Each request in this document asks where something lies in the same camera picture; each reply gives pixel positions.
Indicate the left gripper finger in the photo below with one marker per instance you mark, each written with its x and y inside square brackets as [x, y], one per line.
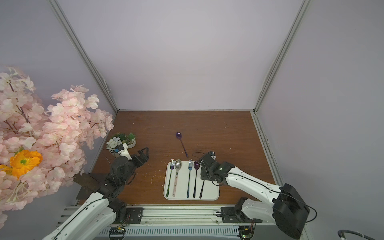
[136, 158]
[143, 156]

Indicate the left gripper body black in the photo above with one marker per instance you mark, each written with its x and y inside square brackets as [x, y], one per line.
[137, 159]

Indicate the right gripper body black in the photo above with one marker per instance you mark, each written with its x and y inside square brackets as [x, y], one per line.
[205, 165]

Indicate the blue fork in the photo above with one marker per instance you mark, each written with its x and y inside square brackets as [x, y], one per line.
[190, 167]

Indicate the purple fork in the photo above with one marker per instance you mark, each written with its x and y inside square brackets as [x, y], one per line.
[202, 189]

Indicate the green handled iridescent fork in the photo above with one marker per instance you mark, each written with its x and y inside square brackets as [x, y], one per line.
[172, 166]

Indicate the white plastic tray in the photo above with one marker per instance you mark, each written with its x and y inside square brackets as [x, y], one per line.
[211, 192]

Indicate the silver spoon pink handle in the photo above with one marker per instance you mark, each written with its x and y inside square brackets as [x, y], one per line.
[178, 165]

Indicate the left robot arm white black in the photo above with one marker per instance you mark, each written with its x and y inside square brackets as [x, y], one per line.
[102, 207]

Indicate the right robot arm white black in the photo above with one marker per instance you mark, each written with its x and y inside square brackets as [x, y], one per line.
[285, 206]

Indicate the small succulent white pot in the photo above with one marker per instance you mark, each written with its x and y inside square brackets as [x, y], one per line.
[129, 139]

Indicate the white flower beige pot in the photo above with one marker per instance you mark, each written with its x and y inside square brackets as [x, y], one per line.
[113, 142]

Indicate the dark metal plate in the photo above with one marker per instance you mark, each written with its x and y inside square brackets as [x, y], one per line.
[89, 183]

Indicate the left controller board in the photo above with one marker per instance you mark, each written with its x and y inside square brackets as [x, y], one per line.
[117, 233]

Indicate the controller board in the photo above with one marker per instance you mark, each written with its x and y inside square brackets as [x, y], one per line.
[117, 233]
[246, 232]

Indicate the right controller board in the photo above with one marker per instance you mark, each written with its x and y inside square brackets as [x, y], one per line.
[246, 232]

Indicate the pink blossom artificial tree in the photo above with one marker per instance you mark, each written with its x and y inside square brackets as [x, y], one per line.
[58, 132]

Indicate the orange artificial poppy flower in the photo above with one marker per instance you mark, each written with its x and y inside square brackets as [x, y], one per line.
[22, 163]

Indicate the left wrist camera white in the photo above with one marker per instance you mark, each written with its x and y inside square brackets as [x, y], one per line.
[122, 150]

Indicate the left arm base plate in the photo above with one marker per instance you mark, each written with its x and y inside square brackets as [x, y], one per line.
[133, 215]

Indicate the aluminium front rail frame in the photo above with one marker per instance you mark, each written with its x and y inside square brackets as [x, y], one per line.
[199, 220]

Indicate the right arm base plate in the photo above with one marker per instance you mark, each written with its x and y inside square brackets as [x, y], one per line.
[234, 215]

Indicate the right corner aluminium post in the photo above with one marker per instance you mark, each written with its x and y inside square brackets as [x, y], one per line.
[275, 66]

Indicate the corner aluminium post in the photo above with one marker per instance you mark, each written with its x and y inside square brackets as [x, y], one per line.
[275, 66]
[95, 73]

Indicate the left corner aluminium post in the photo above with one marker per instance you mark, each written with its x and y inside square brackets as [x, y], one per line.
[95, 73]

